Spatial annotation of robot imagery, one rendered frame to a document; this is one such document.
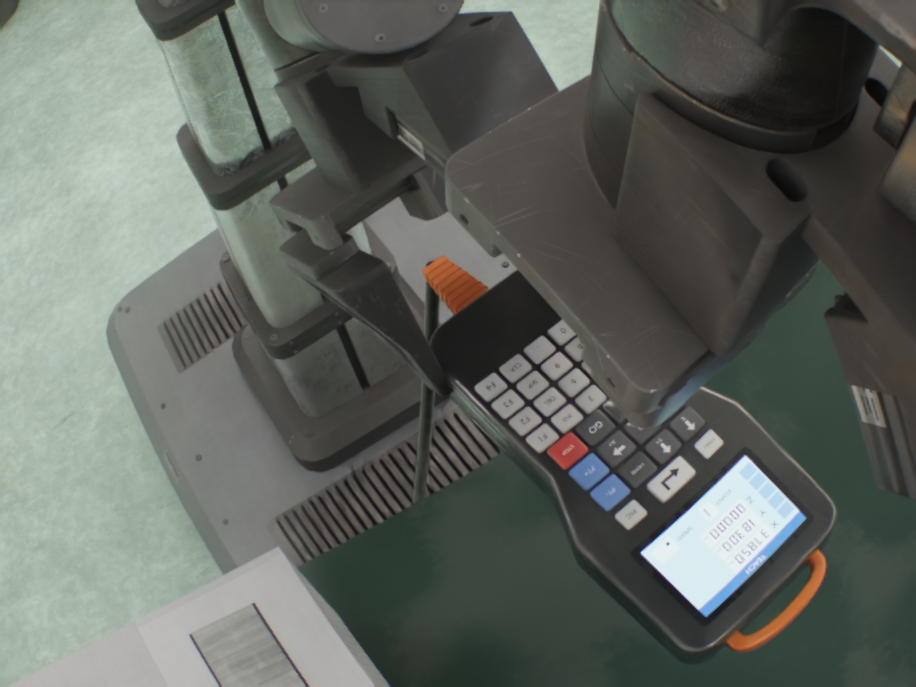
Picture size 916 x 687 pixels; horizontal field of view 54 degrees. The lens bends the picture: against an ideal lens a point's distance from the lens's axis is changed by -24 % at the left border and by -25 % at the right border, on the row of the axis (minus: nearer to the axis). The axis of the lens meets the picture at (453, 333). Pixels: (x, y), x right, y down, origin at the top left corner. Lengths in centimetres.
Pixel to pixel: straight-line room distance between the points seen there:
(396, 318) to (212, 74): 46
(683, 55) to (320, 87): 23
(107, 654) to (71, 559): 111
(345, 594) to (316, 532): 58
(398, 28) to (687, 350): 15
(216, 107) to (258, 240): 17
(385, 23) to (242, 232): 64
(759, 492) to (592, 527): 7
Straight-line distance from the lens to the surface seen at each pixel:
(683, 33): 17
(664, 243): 21
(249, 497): 120
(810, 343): 62
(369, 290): 40
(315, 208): 41
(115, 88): 230
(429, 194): 41
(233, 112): 88
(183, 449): 126
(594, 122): 22
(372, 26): 33
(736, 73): 17
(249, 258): 98
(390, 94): 34
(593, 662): 54
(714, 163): 18
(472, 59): 33
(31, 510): 168
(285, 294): 103
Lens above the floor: 126
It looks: 54 degrees down
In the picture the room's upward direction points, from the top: 16 degrees counter-clockwise
